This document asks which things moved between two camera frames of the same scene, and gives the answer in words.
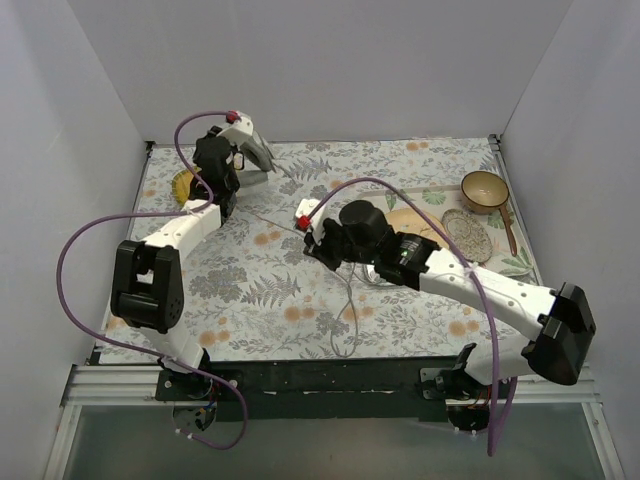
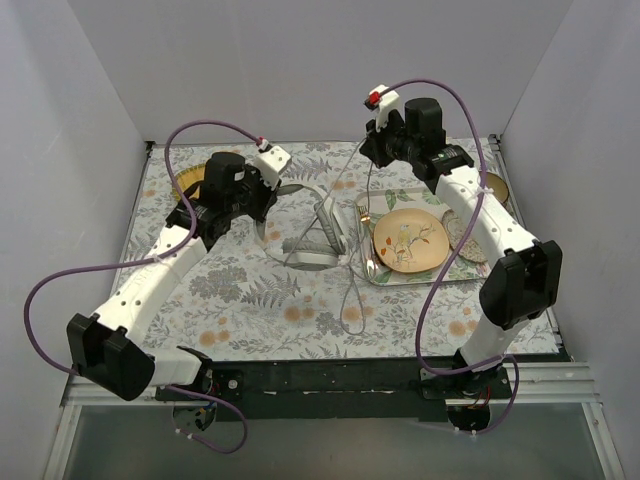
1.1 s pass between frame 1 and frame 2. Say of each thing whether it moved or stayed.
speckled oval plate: stayed
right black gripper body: moved
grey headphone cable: moved
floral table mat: stayed
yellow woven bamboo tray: stayed
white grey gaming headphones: moved
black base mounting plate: stayed
